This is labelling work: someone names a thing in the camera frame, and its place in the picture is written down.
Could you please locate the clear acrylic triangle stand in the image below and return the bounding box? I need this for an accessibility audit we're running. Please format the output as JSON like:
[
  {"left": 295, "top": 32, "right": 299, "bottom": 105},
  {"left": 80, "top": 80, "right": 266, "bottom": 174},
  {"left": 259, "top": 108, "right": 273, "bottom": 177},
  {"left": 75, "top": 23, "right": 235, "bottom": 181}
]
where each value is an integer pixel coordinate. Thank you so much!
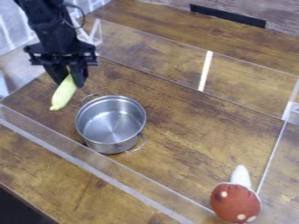
[{"left": 78, "top": 19, "right": 103, "bottom": 46}]

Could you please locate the clear acrylic front barrier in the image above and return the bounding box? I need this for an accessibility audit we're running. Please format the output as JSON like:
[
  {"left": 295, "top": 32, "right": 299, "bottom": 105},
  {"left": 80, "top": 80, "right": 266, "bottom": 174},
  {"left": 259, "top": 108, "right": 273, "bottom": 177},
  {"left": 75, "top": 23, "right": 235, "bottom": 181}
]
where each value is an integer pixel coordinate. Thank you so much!
[{"left": 0, "top": 104, "right": 224, "bottom": 224}]

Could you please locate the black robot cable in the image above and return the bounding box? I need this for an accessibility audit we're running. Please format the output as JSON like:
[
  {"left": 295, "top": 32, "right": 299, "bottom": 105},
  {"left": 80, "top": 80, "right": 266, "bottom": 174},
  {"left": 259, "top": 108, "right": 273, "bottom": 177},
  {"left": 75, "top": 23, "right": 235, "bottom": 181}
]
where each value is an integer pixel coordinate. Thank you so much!
[{"left": 60, "top": 3, "right": 87, "bottom": 30}]

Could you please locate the stainless steel pot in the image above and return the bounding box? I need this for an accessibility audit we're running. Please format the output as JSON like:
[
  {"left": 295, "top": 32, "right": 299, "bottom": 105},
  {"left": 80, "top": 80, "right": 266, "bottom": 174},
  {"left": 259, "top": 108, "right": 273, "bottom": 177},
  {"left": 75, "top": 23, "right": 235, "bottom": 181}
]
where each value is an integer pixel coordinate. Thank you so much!
[{"left": 75, "top": 94, "right": 147, "bottom": 155}]

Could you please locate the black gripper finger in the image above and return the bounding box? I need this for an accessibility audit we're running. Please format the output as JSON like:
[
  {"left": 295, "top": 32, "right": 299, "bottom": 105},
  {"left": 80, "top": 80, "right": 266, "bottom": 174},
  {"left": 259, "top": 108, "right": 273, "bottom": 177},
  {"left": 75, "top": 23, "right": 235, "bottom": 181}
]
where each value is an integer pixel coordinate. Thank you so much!
[
  {"left": 70, "top": 60, "right": 88, "bottom": 88},
  {"left": 43, "top": 64, "right": 70, "bottom": 85}
]

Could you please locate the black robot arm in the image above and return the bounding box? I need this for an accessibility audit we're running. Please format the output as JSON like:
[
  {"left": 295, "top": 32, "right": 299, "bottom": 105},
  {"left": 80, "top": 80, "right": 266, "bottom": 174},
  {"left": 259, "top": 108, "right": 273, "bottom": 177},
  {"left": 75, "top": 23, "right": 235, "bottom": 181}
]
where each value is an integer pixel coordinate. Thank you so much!
[{"left": 14, "top": 0, "right": 99, "bottom": 88}]

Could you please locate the brown plush mushroom toy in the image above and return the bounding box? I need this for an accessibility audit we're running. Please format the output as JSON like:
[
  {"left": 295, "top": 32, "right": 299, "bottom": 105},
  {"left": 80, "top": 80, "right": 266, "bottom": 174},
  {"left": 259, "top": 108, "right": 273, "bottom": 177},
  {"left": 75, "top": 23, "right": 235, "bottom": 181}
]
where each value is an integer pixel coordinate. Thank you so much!
[{"left": 210, "top": 164, "right": 262, "bottom": 224}]

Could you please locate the black bar on table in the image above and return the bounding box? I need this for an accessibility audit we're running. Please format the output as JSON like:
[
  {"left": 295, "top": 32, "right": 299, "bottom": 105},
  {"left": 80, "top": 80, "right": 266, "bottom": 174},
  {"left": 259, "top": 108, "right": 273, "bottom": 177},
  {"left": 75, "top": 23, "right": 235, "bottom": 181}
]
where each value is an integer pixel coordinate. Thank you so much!
[{"left": 190, "top": 3, "right": 267, "bottom": 28}]

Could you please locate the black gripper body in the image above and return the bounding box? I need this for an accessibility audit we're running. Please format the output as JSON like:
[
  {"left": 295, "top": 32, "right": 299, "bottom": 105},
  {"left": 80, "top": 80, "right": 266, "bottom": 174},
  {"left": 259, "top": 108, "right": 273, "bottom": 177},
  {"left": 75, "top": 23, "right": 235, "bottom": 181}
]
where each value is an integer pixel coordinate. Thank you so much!
[{"left": 23, "top": 20, "right": 98, "bottom": 66}]

